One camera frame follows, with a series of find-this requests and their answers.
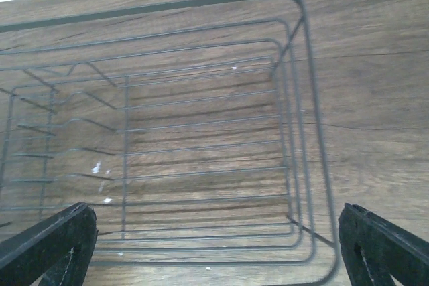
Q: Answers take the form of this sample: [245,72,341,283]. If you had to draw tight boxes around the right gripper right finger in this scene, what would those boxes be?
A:
[339,203,428,285]

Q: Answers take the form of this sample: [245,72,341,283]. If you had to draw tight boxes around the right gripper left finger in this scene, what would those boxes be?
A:
[1,202,98,285]

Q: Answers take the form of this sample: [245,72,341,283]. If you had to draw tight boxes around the wire dish rack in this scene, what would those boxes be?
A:
[1,0,339,285]

